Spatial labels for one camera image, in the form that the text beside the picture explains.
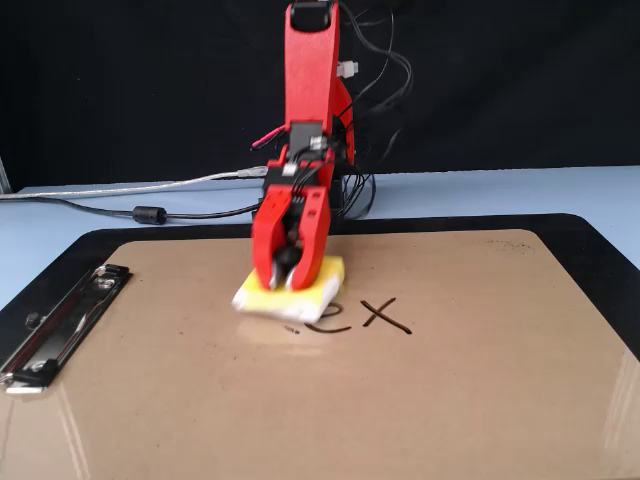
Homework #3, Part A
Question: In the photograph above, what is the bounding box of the brown clipboard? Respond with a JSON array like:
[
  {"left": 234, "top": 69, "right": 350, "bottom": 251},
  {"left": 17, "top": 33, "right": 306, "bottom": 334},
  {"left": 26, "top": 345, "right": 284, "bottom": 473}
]
[{"left": 0, "top": 228, "right": 640, "bottom": 480}]

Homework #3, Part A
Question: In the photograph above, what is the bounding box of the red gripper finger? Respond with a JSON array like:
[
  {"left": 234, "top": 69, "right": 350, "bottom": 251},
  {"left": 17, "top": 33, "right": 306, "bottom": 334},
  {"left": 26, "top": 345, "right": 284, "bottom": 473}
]
[
  {"left": 251, "top": 184, "right": 294, "bottom": 291},
  {"left": 285, "top": 185, "right": 332, "bottom": 292}
]

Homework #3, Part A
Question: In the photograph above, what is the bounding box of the metal clipboard clip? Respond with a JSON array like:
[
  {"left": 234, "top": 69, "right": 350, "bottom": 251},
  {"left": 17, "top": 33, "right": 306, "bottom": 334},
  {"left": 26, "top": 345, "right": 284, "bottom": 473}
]
[{"left": 0, "top": 263, "right": 135, "bottom": 396}]

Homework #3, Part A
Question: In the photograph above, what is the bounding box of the yellow sponge with black knob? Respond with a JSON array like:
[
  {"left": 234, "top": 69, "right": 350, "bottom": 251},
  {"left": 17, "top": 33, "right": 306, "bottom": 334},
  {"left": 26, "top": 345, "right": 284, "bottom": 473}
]
[{"left": 230, "top": 244, "right": 347, "bottom": 324}]

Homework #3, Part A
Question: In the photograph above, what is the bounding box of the black servo cable bundle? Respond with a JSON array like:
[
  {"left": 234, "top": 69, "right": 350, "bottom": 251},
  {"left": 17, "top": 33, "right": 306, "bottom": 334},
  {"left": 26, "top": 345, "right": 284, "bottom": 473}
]
[{"left": 329, "top": 0, "right": 416, "bottom": 222}]

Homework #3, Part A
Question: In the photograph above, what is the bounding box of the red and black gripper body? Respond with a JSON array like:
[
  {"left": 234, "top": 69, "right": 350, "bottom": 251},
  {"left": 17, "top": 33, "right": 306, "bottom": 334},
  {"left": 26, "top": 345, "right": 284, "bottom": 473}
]
[{"left": 263, "top": 149, "right": 336, "bottom": 201}]

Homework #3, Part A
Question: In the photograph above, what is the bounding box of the pink wire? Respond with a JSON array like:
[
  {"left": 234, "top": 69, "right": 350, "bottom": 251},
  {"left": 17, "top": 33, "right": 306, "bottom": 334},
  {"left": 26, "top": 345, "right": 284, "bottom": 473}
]
[{"left": 249, "top": 124, "right": 294, "bottom": 151}]

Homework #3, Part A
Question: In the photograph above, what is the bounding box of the silver USB cable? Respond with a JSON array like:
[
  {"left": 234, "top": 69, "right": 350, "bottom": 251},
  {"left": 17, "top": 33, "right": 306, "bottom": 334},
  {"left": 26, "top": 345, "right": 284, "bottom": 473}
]
[{"left": 0, "top": 167, "right": 270, "bottom": 201}]

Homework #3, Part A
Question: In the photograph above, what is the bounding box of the black mat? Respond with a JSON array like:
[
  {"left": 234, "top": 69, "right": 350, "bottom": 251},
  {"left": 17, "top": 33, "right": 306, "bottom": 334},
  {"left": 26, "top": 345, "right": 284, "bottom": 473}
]
[{"left": 0, "top": 213, "right": 640, "bottom": 366}]

